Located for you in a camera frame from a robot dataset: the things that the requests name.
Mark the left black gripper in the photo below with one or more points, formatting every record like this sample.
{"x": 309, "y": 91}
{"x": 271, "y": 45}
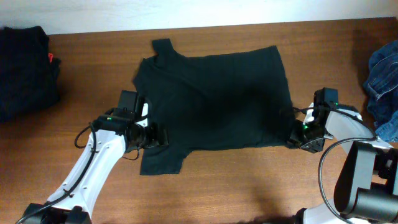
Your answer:
{"x": 156, "y": 139}

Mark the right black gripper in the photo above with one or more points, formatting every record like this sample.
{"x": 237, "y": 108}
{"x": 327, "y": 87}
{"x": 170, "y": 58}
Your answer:
{"x": 295, "y": 134}

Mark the dark green t-shirt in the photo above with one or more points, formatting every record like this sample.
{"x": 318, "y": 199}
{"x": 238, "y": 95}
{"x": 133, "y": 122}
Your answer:
{"x": 213, "y": 103}

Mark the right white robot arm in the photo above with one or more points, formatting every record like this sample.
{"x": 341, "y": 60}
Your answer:
{"x": 366, "y": 190}

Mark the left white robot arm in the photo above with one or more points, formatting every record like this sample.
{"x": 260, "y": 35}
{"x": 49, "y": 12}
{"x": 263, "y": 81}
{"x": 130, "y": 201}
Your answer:
{"x": 113, "y": 134}

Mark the blue denim jeans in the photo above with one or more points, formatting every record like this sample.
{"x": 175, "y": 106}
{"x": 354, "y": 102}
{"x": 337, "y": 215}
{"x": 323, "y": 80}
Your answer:
{"x": 381, "y": 87}

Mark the black folded garment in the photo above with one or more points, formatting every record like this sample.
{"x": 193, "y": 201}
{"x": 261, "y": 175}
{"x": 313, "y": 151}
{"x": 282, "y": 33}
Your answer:
{"x": 29, "y": 72}

